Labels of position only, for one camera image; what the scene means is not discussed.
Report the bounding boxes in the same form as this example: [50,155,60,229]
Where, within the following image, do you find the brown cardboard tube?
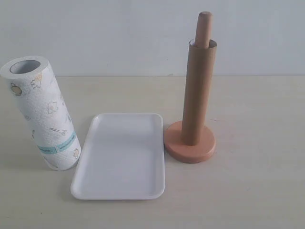
[182,40,217,146]

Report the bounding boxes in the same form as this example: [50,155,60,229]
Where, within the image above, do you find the white printed paper towel roll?
[0,56,81,171]

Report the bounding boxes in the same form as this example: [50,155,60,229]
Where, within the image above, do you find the wooden paper towel holder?
[163,11,216,164]

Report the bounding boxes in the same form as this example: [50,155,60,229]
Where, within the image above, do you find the white rectangular plastic tray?
[71,113,165,200]

